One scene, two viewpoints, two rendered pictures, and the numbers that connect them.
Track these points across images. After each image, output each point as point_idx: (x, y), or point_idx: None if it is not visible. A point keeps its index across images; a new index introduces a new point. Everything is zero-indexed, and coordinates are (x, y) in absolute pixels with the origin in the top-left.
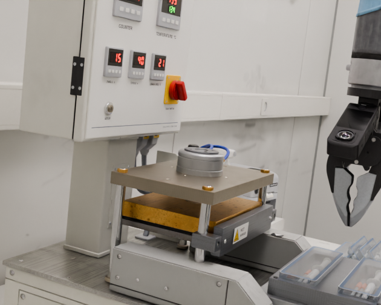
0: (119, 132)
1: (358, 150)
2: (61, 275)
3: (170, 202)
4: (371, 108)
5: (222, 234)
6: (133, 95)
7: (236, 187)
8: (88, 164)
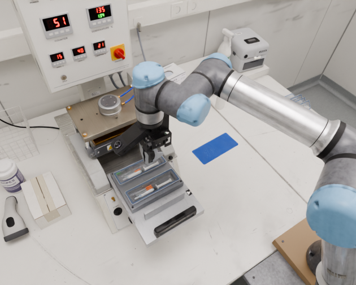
0: (77, 83)
1: (120, 154)
2: (65, 133)
3: None
4: (143, 128)
5: (95, 151)
6: (82, 65)
7: (108, 130)
8: (78, 86)
